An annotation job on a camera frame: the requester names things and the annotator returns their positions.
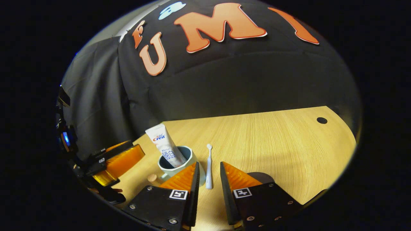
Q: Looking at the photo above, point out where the white toothbrush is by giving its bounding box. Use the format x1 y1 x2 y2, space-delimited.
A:
205 144 213 190

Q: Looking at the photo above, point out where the dark round coaster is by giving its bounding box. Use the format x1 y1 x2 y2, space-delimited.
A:
247 172 275 185

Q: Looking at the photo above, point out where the black backdrop cloth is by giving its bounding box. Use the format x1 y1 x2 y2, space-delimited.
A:
117 0 362 151

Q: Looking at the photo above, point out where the dark grey side curtain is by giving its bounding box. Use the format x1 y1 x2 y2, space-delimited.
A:
61 36 151 161

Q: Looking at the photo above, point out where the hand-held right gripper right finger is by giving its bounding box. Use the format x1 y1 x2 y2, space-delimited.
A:
220 161 304 230

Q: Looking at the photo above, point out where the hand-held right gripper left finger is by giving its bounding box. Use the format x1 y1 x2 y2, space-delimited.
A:
121 161 200 231

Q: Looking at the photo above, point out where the white toothpaste tube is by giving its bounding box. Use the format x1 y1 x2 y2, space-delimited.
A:
145 124 187 168

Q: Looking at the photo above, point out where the light blue cup wooden handle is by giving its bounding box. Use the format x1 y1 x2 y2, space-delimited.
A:
147 146 206 188

